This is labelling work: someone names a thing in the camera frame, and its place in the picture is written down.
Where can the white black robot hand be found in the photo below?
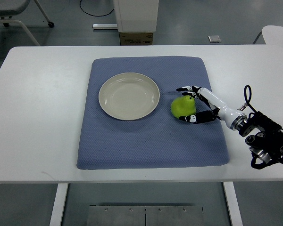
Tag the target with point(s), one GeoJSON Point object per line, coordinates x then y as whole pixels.
{"type": "Point", "coordinates": [218, 109]}

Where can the green pear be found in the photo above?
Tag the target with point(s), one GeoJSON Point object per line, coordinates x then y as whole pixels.
{"type": "Point", "coordinates": [183, 106]}

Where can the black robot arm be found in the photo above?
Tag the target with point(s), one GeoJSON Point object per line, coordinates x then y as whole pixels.
{"type": "Point", "coordinates": [263, 136]}

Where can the small grey floor plate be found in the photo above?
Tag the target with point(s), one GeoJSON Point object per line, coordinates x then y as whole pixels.
{"type": "Point", "coordinates": [214, 39]}

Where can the beige round plate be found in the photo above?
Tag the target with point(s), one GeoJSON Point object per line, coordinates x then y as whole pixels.
{"type": "Point", "coordinates": [129, 96]}

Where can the blue textured mat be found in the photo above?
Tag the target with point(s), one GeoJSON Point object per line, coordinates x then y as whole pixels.
{"type": "Point", "coordinates": [158, 140]}

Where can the white side table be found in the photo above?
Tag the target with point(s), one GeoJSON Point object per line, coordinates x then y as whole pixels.
{"type": "Point", "coordinates": [271, 34]}

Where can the brown cardboard box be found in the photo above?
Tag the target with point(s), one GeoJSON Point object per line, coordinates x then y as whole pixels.
{"type": "Point", "coordinates": [136, 39]}

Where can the grey rolling chair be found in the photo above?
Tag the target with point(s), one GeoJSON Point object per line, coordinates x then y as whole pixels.
{"type": "Point", "coordinates": [11, 8]}

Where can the white pedestal column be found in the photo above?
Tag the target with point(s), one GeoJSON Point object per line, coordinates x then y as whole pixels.
{"type": "Point", "coordinates": [136, 16]}

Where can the metal base plate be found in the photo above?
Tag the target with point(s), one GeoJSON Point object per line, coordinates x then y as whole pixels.
{"type": "Point", "coordinates": [145, 216]}

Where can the aluminium floor rail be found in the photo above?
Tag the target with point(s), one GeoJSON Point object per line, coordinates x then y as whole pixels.
{"type": "Point", "coordinates": [104, 26]}

